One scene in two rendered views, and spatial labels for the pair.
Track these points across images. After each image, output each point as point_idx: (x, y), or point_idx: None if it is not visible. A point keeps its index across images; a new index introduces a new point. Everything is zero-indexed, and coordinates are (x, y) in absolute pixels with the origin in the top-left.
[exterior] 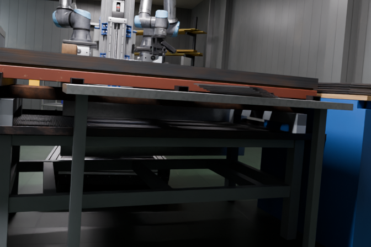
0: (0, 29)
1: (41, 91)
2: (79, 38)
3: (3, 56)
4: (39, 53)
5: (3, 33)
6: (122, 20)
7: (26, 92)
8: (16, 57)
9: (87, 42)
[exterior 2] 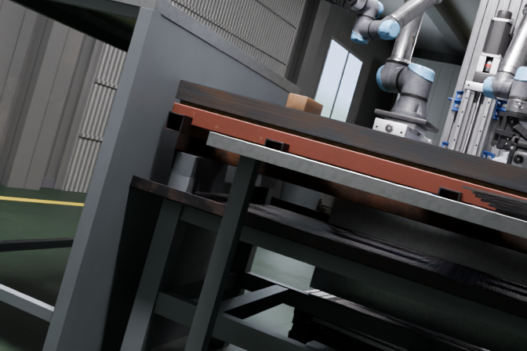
0: (278, 79)
1: None
2: (403, 110)
3: (198, 96)
4: (241, 98)
5: (292, 88)
6: None
7: (229, 156)
8: (212, 100)
9: (411, 117)
